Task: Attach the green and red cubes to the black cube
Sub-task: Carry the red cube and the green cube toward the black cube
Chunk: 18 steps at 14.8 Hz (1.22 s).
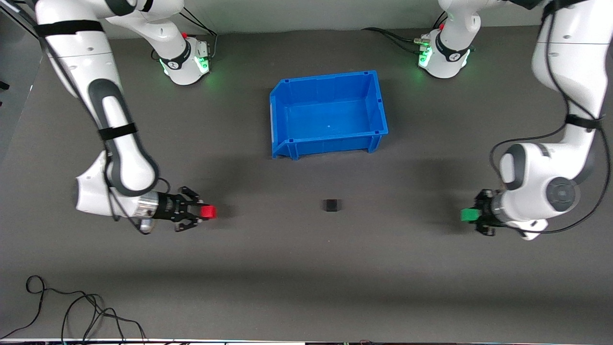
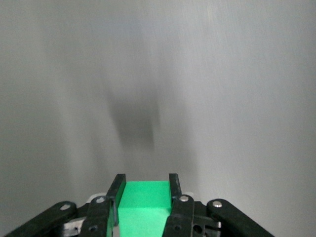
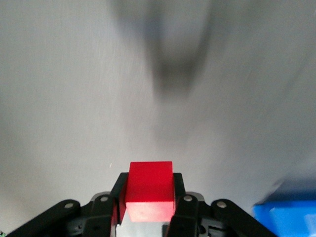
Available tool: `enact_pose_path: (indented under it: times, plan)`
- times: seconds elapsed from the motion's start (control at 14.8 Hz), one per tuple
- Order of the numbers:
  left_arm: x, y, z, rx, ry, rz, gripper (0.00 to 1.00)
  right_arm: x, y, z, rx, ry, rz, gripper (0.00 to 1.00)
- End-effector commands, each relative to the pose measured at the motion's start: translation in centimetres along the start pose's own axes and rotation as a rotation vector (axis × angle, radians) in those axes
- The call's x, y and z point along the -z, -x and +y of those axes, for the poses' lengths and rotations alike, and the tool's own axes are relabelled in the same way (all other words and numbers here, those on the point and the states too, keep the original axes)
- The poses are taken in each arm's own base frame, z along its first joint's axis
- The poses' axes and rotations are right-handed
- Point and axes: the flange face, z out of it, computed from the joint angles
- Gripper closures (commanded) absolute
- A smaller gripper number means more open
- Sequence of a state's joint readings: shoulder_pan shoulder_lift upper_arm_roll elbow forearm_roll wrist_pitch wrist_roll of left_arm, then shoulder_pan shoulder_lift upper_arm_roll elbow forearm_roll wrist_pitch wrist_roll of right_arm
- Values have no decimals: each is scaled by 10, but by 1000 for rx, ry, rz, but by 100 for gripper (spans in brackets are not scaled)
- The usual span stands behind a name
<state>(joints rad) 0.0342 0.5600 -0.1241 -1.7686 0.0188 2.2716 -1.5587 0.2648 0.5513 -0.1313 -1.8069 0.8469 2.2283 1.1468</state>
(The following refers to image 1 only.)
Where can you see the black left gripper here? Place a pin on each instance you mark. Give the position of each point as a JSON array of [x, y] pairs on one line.
[[487, 209]]

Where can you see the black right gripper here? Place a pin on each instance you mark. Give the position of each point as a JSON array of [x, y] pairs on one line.
[[169, 207]]

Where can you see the small green cube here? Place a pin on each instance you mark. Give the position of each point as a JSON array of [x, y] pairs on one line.
[[469, 215]]

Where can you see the small red cube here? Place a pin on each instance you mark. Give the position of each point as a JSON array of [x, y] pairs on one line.
[[209, 212]]

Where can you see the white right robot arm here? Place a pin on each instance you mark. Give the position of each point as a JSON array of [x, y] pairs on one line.
[[124, 158]]

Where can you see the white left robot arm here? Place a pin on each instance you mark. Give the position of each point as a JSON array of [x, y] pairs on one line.
[[536, 177]]

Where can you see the small black cube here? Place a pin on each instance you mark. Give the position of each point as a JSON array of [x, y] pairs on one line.
[[332, 205]]

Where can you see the dark gray table mat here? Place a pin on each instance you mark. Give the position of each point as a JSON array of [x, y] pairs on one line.
[[287, 263]]

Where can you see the blue plastic storage bin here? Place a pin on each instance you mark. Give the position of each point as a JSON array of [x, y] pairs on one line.
[[330, 120]]

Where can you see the small black bracket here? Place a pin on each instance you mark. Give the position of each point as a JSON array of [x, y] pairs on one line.
[[3, 86]]

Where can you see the black frame rail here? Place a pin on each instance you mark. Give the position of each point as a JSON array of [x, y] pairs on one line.
[[14, 9]]

